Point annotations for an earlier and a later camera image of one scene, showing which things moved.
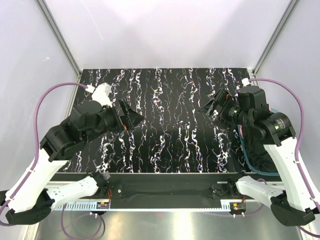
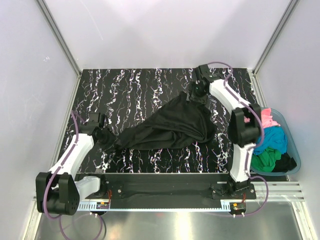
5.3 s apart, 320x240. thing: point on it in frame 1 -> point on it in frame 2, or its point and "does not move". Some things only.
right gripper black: (221, 107) -> (196, 97)
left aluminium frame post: (51, 21) does not move
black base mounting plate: (168, 187) does not move
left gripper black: (120, 114) -> (108, 139)
